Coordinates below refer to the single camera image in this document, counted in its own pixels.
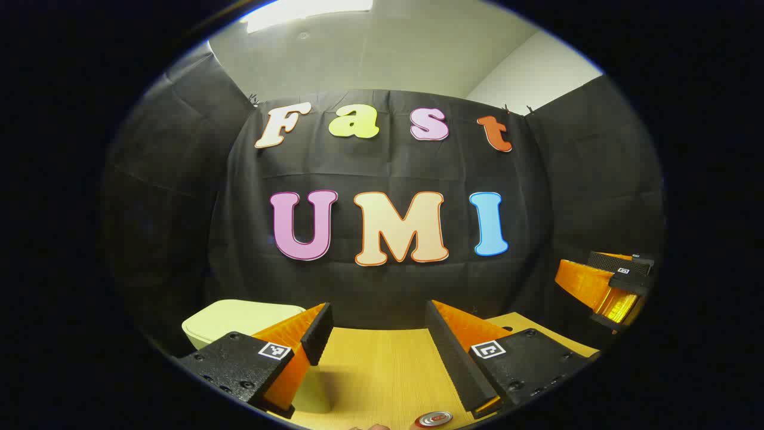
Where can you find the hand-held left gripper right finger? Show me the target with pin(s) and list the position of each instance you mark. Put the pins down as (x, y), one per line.
(447, 358)

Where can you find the black backdrop cloth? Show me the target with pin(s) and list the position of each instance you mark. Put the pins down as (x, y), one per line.
(388, 286)

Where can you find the wooden desktop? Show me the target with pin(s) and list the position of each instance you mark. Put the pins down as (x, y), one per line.
(382, 376)

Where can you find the pale green garbage bin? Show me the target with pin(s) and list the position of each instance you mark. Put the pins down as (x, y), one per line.
(239, 316)

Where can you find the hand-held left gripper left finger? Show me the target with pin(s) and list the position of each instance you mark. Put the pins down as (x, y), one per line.
(319, 334)

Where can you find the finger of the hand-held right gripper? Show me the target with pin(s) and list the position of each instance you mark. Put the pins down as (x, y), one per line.
(609, 258)
(582, 285)

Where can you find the red pop can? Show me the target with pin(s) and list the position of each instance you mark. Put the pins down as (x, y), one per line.
(434, 420)

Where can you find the ceiling light panel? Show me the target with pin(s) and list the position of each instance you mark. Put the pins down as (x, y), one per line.
(310, 12)

